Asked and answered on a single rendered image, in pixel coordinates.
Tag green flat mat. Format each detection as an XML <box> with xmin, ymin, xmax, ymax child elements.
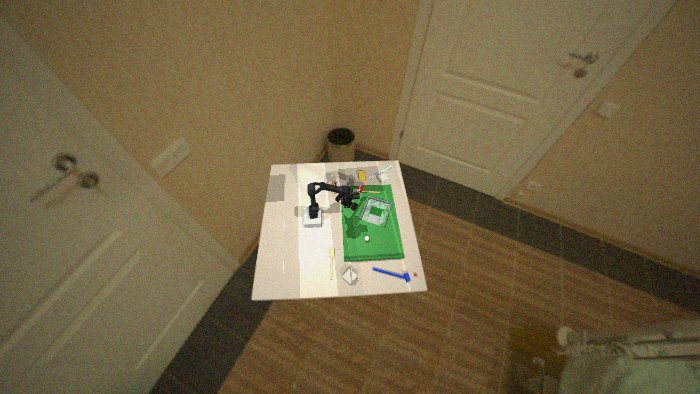
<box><xmin>341</xmin><ymin>185</ymin><xmax>404</xmax><ymax>259</ymax></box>

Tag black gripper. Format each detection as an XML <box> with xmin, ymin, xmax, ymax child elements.
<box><xmin>335</xmin><ymin>194</ymin><xmax>358</xmax><ymax>211</ymax></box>

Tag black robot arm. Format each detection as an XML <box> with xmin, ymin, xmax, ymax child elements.
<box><xmin>307</xmin><ymin>182</ymin><xmax>360</xmax><ymax>219</ymax></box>

